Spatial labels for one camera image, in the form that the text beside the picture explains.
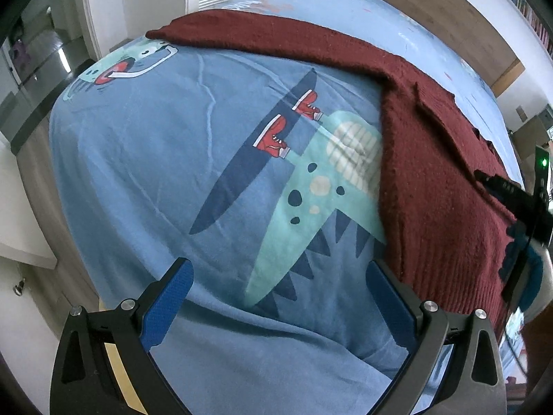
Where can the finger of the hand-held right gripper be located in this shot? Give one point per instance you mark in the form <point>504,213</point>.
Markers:
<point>505,190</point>

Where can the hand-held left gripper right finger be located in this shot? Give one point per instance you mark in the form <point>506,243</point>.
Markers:
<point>389,307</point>

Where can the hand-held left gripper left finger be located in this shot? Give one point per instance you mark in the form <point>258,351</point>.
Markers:
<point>170,302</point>

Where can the dark red knit sweater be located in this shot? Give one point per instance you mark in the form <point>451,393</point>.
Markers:
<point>432,181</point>

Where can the wooden nightstand with drawers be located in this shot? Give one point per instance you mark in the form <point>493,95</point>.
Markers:
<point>531,136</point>

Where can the dark teal cloth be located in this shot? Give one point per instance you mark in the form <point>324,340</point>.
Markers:
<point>525,263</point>

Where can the blue printed bedsheet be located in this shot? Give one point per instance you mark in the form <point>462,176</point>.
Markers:
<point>151,160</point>

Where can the white side table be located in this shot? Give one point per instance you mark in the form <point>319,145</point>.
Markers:
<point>17,207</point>

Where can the row of books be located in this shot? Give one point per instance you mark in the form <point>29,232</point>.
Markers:
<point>529,8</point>

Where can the wooden headboard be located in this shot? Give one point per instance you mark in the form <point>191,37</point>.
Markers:
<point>432,4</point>

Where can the white wardrobe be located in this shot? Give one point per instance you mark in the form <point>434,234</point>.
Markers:
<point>142,0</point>

